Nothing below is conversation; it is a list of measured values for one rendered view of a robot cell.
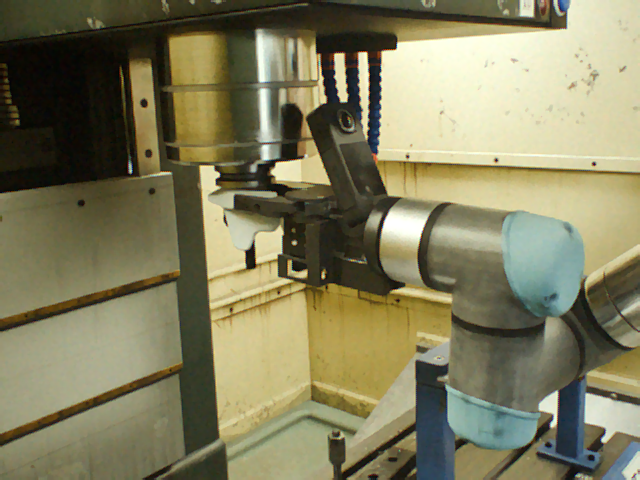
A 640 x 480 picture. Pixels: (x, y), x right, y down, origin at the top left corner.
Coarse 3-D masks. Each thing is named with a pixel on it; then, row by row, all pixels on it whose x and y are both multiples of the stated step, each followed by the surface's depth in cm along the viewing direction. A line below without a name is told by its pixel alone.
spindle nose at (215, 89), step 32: (192, 32) 64; (224, 32) 64; (256, 32) 64; (288, 32) 66; (160, 64) 68; (192, 64) 65; (224, 64) 64; (256, 64) 65; (288, 64) 66; (160, 96) 70; (192, 96) 66; (224, 96) 65; (256, 96) 65; (288, 96) 67; (192, 128) 66; (224, 128) 65; (256, 128) 66; (288, 128) 67; (192, 160) 67; (224, 160) 66; (256, 160) 66; (288, 160) 68
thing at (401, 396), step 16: (416, 352) 189; (400, 384) 181; (592, 384) 159; (384, 400) 178; (400, 400) 176; (544, 400) 163; (592, 400) 158; (608, 400) 157; (624, 400) 155; (384, 416) 174; (592, 416) 155; (608, 416) 154; (624, 416) 152; (368, 432) 171; (608, 432) 150; (624, 432) 149
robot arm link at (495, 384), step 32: (480, 352) 56; (512, 352) 55; (544, 352) 58; (576, 352) 61; (448, 384) 60; (480, 384) 57; (512, 384) 56; (544, 384) 58; (448, 416) 61; (480, 416) 57; (512, 416) 57; (512, 448) 58
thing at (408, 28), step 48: (0, 0) 75; (48, 0) 69; (96, 0) 64; (144, 0) 60; (192, 0) 56; (240, 0) 53; (288, 0) 51; (336, 0) 51; (384, 0) 55; (432, 0) 60; (480, 0) 66; (0, 48) 78; (48, 48) 80; (96, 48) 83; (144, 48) 87
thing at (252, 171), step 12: (216, 168) 72; (228, 168) 71; (240, 168) 71; (252, 168) 71; (264, 168) 73; (216, 180) 73; (228, 180) 72; (240, 180) 71; (252, 180) 71; (264, 180) 73
